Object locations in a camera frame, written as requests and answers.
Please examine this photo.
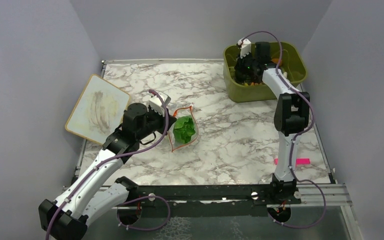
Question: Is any small whiteboard wooden frame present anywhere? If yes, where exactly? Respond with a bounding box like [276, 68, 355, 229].
[65, 74, 131, 145]

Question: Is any green plastic bin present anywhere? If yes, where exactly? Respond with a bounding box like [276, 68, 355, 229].
[223, 41, 307, 103]

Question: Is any clear zip bag orange zipper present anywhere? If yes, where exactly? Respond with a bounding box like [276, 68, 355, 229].
[168, 105, 199, 152]

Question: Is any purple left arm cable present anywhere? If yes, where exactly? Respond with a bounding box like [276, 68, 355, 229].
[44, 89, 170, 240]

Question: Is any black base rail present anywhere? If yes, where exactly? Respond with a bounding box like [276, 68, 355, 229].
[127, 184, 301, 218]

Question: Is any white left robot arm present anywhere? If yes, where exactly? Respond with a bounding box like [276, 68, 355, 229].
[38, 101, 177, 240]

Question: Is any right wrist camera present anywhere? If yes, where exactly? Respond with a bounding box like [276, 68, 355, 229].
[237, 38, 252, 59]

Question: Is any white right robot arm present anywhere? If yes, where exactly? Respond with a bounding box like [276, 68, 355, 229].
[234, 38, 310, 204]

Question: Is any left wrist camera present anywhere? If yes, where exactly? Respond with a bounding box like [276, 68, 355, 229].
[147, 92, 171, 117]

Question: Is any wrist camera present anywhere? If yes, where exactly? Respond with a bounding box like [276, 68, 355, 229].
[147, 92, 171, 117]
[237, 38, 252, 59]

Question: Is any orange toy fruit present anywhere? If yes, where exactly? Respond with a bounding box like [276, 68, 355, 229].
[271, 58, 283, 66]

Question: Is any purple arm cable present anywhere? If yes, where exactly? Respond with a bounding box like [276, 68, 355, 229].
[44, 89, 170, 240]
[241, 31, 328, 229]

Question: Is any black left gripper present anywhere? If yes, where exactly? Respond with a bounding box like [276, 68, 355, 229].
[136, 105, 177, 141]

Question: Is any green toy lettuce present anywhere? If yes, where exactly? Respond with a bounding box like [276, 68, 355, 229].
[173, 115, 196, 144]

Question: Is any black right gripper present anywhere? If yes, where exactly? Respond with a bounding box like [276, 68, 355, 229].
[233, 50, 258, 77]

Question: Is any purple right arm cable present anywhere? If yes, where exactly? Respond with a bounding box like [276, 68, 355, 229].
[241, 31, 328, 229]

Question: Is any pink plastic clip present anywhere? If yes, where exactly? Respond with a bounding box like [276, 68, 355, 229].
[274, 157, 311, 166]

